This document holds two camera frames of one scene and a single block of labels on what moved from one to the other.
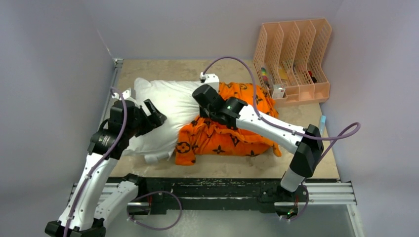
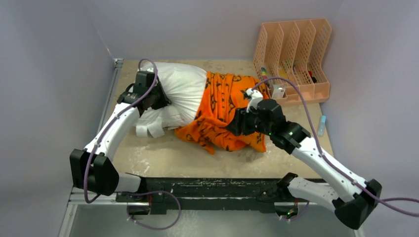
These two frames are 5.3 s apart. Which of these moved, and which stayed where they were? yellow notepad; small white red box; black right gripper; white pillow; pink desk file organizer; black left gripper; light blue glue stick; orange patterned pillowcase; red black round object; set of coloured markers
Moved: black left gripper; black right gripper; orange patterned pillowcase; white pillow
Stayed: light blue glue stick; red black round object; pink desk file organizer; small white red box; yellow notepad; set of coloured markers
